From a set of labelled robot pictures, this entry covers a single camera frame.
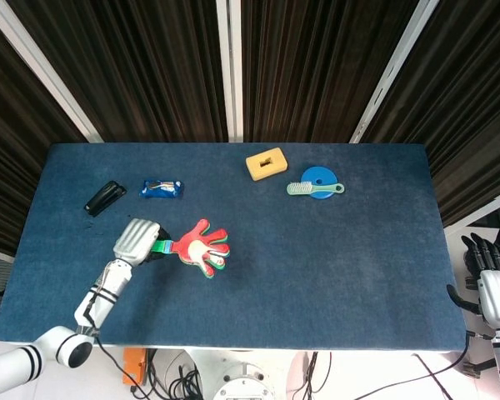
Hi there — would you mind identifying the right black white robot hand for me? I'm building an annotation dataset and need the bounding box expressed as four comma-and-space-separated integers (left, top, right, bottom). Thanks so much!
447, 232, 500, 331

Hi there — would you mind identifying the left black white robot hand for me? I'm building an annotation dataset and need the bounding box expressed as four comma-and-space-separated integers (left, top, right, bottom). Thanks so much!
112, 217, 174, 268

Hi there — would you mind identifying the red green hand clapper toy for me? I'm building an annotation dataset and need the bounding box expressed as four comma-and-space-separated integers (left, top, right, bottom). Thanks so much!
152, 218, 231, 279

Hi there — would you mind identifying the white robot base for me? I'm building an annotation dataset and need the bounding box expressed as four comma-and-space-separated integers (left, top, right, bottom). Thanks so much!
182, 349, 301, 400

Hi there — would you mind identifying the black stapler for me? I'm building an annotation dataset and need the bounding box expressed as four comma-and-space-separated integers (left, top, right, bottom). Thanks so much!
84, 180, 128, 218

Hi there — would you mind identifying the blue cookie packet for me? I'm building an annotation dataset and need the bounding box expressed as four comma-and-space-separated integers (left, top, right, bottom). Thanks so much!
138, 178, 186, 199

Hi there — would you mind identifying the orange control box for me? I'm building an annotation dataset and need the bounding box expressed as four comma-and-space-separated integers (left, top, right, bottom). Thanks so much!
122, 347, 147, 387

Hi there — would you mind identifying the yellow sponge block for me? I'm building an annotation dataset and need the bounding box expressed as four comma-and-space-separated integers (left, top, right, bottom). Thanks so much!
245, 147, 289, 183

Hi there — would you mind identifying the green scrubbing brush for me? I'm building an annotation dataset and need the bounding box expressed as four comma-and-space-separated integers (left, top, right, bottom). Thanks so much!
286, 181, 346, 197

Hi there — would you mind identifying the blue plastic disc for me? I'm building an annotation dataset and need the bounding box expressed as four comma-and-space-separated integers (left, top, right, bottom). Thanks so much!
300, 166, 336, 201

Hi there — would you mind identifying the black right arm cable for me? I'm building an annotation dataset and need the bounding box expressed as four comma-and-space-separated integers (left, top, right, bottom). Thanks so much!
353, 329, 495, 400

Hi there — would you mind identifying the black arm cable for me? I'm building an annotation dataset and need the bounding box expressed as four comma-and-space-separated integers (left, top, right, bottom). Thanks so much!
82, 291, 151, 400
353, 329, 495, 400

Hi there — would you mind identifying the aluminium frame rail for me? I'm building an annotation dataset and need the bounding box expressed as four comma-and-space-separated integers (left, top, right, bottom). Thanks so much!
443, 189, 500, 238

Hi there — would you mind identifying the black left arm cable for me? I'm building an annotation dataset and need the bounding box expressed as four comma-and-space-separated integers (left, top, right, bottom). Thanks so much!
82, 291, 151, 400

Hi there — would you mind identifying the black cable bundle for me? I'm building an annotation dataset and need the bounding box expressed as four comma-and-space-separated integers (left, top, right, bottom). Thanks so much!
147, 348, 206, 400

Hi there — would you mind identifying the aluminium frame post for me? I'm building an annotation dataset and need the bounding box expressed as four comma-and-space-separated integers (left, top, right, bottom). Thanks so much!
0, 0, 105, 143
348, 0, 443, 144
215, 0, 245, 143

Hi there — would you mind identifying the black and red cable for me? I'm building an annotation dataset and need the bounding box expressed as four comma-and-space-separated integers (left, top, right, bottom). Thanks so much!
304, 351, 333, 393

